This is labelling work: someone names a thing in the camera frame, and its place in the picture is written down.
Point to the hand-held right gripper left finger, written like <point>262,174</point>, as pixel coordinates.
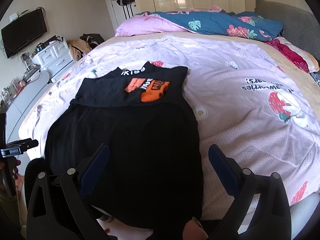
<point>96,166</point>

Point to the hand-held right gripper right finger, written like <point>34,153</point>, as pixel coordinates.
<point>222,166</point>

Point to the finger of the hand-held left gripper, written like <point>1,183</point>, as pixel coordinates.
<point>27,143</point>

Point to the black t-shirt with orange print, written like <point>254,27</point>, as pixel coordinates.
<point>125,142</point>

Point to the person's left hand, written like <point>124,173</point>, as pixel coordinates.
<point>17,170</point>

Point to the person's right hand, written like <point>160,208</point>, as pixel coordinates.
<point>196,230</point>

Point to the pink printed bed sheet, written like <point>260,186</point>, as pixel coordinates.
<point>237,130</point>

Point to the white rounded desk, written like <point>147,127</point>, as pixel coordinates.
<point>25,97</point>

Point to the clutter of small desk items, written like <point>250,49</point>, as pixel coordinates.
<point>22,80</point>

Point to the white drawer cabinet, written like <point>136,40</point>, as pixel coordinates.
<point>55,55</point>

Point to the brown cloth pile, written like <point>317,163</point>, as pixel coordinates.
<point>77,47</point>

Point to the black television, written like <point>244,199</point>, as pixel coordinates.
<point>22,33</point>

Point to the black bag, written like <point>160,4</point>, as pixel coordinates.
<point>92,38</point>

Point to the dark blue patterned pillow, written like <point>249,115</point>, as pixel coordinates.
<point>316,78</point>

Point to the red and cream pillow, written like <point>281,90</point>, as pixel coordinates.
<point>292,52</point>

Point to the blue floral quilt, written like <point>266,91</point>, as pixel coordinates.
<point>215,22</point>

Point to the pink pillow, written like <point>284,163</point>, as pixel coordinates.
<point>145,25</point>

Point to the white door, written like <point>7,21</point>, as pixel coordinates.
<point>111,12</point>

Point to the grey quilted headboard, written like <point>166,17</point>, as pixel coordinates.
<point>295,22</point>

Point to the white bed frame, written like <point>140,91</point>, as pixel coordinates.
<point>303,210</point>

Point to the white wall box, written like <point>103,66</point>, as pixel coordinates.
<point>14,16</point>

